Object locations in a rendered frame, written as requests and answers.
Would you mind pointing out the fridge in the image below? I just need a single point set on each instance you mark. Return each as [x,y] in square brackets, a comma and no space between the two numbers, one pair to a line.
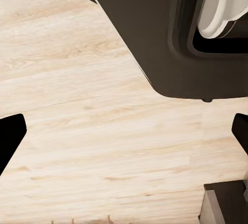
[224,203]

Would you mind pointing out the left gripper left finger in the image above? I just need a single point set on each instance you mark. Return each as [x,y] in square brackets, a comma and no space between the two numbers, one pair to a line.
[12,131]

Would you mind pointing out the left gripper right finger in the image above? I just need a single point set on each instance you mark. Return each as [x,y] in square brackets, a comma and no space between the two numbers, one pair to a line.
[240,130]

